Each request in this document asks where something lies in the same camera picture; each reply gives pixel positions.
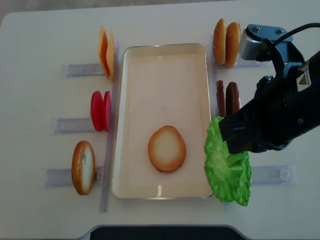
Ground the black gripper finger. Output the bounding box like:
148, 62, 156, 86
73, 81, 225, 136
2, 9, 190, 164
226, 136, 254, 154
219, 106, 250, 141

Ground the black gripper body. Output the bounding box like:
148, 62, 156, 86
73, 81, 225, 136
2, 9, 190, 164
246, 74, 320, 151

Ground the green lettuce leaf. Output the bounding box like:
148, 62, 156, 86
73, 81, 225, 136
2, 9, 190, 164
204, 116, 253, 206

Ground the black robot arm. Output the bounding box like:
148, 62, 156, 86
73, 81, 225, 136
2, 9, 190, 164
217, 23, 320, 154

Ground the right brown meat patty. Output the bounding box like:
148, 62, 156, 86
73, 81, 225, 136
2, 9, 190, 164
225, 82, 241, 116

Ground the brown meat patty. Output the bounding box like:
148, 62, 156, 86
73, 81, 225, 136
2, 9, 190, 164
216, 80, 226, 117
225, 82, 241, 116

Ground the left brown meat patty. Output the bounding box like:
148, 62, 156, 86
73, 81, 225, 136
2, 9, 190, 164
216, 80, 226, 117

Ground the clear holder under lettuce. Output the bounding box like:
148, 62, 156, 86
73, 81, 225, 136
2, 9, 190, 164
251, 165, 298, 186

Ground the bread slice on tray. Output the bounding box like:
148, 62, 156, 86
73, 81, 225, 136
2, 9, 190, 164
148, 125, 186, 173

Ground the right red tomato slice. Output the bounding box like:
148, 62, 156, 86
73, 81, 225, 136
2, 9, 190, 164
102, 91, 111, 132

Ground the red tomato slice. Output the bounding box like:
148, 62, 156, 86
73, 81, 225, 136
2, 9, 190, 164
90, 91, 103, 132
102, 91, 111, 132

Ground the left red tomato slice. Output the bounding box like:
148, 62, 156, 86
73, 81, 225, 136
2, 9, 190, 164
90, 91, 103, 132

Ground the right yellow cheese slice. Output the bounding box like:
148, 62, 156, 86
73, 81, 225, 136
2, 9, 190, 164
106, 28, 116, 82

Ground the upright bread slice left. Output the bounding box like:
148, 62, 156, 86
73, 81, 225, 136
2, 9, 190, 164
71, 140, 95, 195

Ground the left orange cheese slice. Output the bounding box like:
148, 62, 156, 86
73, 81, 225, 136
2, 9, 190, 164
97, 25, 110, 79

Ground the clear holder under cheese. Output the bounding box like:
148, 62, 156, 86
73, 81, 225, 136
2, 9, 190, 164
64, 63, 105, 78

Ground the clear holder under tomato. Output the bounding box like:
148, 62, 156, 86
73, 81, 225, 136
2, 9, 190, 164
53, 118, 96, 135

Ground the clear holder under bread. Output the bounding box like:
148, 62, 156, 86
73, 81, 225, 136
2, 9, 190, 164
41, 165, 104, 190

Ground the clear holder under buns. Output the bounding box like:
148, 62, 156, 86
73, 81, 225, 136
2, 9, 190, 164
213, 57, 267, 70

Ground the cream rectangular tray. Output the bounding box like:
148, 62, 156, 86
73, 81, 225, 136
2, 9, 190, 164
112, 43, 212, 199

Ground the right bun half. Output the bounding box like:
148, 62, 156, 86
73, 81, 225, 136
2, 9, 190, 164
225, 22, 242, 69

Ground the bun half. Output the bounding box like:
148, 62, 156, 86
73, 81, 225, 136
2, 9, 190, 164
225, 22, 242, 69
212, 18, 227, 65

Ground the left bun half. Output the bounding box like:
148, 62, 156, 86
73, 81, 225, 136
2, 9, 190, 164
212, 18, 227, 65

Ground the right long clear rail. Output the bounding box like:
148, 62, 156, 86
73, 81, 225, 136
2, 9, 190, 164
210, 34, 220, 116

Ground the long clear rail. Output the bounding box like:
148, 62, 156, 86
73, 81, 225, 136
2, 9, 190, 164
100, 40, 122, 213
210, 34, 220, 116

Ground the left long clear rail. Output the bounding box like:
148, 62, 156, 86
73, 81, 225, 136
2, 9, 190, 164
100, 40, 122, 213

